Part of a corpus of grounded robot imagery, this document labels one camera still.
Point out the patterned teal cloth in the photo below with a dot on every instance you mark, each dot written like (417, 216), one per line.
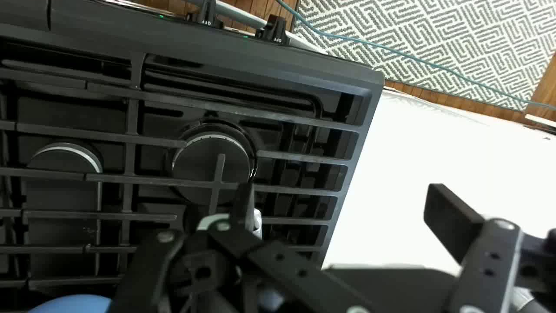
(405, 56)

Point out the light blue rounded object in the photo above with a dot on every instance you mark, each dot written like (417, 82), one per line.
(71, 304)

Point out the grey metal pole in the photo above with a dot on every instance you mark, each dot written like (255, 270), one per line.
(243, 16)

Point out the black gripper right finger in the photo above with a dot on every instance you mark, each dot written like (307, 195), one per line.
(486, 261)

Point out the large round black burner cap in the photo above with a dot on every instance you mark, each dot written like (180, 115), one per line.
(200, 158)

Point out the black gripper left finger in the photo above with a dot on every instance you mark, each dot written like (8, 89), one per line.
(288, 271)

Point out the grey white patterned rug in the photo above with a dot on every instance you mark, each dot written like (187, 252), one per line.
(439, 40)

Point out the small round black burner cap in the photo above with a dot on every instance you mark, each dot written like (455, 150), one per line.
(62, 157)

